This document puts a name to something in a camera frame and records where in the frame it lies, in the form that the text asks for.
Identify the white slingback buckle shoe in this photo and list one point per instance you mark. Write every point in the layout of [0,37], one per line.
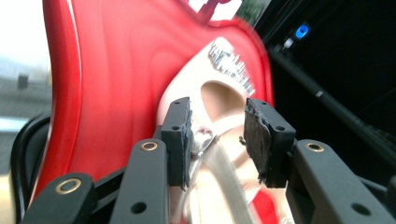
[193,81]

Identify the blue indicator light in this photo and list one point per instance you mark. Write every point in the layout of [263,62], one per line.
[302,31]

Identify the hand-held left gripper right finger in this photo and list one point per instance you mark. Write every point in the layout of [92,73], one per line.
[267,146]

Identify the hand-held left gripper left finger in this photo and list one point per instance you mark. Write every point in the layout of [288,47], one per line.
[176,140]

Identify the black metal stand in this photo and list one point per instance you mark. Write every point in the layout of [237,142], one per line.
[336,109]

